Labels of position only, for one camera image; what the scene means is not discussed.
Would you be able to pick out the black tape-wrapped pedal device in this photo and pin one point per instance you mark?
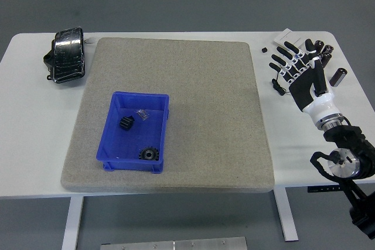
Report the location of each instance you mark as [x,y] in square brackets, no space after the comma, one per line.
[68,54]

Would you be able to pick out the wide black spur gear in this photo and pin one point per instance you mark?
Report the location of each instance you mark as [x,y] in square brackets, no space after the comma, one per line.
[149,154]

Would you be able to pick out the grey-brown mat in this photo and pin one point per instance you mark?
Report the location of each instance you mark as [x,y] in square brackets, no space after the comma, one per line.
[181,65]

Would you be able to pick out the dark cylindrical capacitor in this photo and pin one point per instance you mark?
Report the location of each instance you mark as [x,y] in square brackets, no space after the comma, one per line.
[338,76]
[320,45]
[326,59]
[328,48]

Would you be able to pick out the white switch plate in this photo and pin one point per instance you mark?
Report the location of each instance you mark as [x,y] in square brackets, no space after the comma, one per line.
[285,35]

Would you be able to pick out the black table control panel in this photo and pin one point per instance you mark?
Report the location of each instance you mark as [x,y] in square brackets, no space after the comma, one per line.
[322,189]

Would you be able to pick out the clear bag of screws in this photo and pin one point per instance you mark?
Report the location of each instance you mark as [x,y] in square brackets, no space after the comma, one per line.
[143,113]

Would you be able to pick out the blue plastic box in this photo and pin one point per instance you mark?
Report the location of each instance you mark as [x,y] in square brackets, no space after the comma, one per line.
[132,141]

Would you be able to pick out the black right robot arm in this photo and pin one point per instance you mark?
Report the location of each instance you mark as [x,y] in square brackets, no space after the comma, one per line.
[351,144]

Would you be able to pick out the white table leg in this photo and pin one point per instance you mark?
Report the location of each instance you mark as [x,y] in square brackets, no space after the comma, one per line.
[71,220]
[286,215]

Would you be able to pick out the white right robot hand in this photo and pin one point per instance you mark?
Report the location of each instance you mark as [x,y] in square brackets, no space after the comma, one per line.
[304,89]

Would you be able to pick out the small black cube nut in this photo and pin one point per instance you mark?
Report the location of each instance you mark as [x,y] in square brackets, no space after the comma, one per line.
[264,49]

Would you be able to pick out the narrow black pinion gear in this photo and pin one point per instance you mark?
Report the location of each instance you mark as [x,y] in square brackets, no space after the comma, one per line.
[126,122]

